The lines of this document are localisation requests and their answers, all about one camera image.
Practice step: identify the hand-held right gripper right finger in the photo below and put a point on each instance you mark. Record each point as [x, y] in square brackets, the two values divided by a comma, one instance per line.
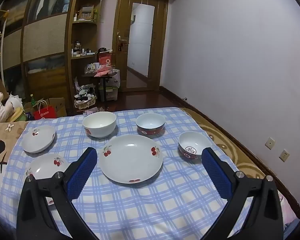
[216, 172]

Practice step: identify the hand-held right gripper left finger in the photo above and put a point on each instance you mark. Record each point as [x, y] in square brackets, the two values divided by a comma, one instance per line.
[82, 172]

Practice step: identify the small white cherry plate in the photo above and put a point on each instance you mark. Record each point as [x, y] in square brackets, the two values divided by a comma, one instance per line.
[37, 140]
[45, 166]

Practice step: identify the red bowl with inner print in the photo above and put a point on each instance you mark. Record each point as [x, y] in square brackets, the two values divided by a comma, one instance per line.
[190, 142]

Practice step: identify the large white bowl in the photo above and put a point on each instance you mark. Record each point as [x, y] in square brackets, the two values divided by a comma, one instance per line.
[100, 130]

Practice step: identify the large white cherry plate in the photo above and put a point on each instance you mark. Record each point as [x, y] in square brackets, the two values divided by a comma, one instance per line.
[130, 160]

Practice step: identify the red patterned bowl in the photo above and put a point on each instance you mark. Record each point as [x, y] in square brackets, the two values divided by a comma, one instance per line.
[150, 122]

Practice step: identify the pink plush toy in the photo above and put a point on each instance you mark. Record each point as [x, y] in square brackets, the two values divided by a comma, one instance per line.
[1, 110]

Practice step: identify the yellow green plush toy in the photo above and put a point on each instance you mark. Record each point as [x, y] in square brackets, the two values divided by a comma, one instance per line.
[18, 115]

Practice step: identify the white plush toy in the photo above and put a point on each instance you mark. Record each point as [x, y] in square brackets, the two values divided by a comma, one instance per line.
[15, 102]

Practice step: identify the green bottle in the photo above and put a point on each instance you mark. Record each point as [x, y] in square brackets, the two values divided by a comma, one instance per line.
[33, 101]

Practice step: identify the red paper bag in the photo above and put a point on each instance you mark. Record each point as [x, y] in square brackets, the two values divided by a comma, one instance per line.
[46, 113]

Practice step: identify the blue checked blanket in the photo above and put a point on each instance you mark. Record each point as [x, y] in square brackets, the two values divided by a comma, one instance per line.
[165, 205]

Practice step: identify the pink patterned packet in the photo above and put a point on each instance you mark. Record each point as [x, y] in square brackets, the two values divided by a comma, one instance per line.
[93, 110]

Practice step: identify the open cardboard box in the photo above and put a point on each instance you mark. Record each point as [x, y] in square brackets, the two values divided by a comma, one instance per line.
[58, 105]

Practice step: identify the pile of dark clothes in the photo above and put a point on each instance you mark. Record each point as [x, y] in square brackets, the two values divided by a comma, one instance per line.
[83, 92]

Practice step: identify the pink bed sheet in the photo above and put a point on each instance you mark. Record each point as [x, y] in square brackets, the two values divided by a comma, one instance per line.
[287, 210]

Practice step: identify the clear plastic storage box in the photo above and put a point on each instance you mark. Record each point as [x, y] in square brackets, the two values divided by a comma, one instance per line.
[112, 93]

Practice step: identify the small dark side table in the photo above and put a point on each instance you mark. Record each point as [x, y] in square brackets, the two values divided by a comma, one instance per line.
[103, 87]

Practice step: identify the pink papers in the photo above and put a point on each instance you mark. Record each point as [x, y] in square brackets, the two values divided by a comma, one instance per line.
[103, 71]

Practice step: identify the red box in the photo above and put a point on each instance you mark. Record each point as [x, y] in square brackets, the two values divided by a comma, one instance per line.
[105, 60]

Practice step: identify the wooden wardrobe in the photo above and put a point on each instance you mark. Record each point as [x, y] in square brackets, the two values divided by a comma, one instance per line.
[45, 37]

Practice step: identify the row of small cosmetic bottles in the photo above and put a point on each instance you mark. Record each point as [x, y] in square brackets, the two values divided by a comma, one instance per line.
[77, 51]

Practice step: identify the wooden door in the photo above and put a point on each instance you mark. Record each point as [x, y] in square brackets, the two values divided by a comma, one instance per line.
[160, 42]

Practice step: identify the small shelf organizer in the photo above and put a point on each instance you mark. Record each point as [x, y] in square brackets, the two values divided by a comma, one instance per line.
[86, 13]

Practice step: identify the wall outlet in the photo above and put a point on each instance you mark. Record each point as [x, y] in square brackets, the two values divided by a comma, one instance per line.
[270, 143]
[284, 155]

